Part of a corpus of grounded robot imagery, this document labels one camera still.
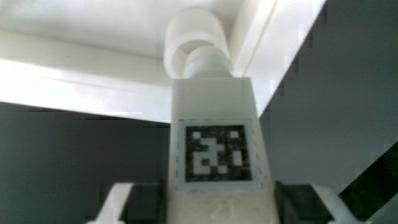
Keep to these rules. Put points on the white square table top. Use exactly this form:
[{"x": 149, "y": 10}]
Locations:
[{"x": 82, "y": 50}]

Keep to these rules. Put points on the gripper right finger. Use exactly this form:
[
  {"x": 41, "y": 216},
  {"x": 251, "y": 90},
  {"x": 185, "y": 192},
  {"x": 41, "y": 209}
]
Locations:
[{"x": 309, "y": 205}]

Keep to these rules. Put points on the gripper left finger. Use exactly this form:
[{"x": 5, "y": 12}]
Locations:
[{"x": 132, "y": 205}]

